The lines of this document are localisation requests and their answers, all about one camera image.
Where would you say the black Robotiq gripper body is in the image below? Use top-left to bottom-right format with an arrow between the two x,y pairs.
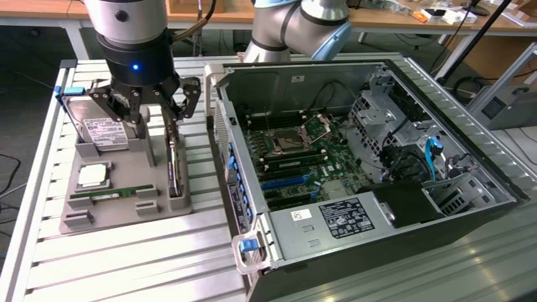
94,27 -> 182,92

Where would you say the Nvidia graphics card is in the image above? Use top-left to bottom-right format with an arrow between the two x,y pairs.
162,118 -> 187,199

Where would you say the hard disk in blue carrier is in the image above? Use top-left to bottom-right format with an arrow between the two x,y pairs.
53,85 -> 141,152

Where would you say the silver CPU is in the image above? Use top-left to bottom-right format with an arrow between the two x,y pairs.
77,164 -> 109,188

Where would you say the grey parts rack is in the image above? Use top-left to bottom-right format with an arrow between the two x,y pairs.
57,106 -> 193,235

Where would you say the CPU socket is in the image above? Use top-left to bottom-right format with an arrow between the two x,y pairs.
270,129 -> 308,155

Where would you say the green RAM stick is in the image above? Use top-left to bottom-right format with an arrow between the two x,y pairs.
69,184 -> 154,201

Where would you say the open socket cover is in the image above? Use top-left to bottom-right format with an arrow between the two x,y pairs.
298,113 -> 335,147

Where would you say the RAM stick in slot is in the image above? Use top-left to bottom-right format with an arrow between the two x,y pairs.
262,152 -> 328,172

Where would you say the black expansion slot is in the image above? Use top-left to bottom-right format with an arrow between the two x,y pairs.
267,195 -> 320,211
255,168 -> 303,183
263,187 -> 314,202

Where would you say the blue expansion slot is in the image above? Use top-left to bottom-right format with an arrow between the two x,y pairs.
259,176 -> 308,190

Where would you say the green motherboard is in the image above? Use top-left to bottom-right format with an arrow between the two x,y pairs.
242,111 -> 366,211

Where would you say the silver disk bay cage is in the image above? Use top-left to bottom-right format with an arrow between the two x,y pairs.
346,89 -> 436,152

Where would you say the grey power supply unit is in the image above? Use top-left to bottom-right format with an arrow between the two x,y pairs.
266,190 -> 396,262

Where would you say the black plastic shroud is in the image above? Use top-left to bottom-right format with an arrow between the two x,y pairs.
355,181 -> 446,229

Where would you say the white small device box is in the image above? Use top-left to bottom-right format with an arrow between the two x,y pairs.
439,11 -> 476,25

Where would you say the black open PC case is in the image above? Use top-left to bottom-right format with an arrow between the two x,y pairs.
202,58 -> 530,302

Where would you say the black tripod pole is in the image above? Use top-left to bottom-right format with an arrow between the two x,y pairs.
434,0 -> 515,84

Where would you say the black round stand base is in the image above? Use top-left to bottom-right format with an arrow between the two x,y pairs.
459,1 -> 490,16

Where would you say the grey computer tower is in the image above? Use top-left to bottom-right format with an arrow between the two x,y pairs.
464,42 -> 537,131

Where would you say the robot wrist cable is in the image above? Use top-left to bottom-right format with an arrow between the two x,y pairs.
169,0 -> 218,42

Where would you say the wooden desk with white frame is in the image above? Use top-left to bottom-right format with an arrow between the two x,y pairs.
350,0 -> 537,79
0,0 -> 257,60

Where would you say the black looped wire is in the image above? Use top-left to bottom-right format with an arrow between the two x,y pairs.
307,80 -> 360,116

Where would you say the black wire bundle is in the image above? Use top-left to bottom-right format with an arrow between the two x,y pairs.
379,147 -> 432,183

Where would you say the blue SATA wire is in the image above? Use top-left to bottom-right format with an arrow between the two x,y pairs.
423,135 -> 444,182

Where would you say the grey disk bay bracket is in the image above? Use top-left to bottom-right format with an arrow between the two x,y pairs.
420,172 -> 503,218

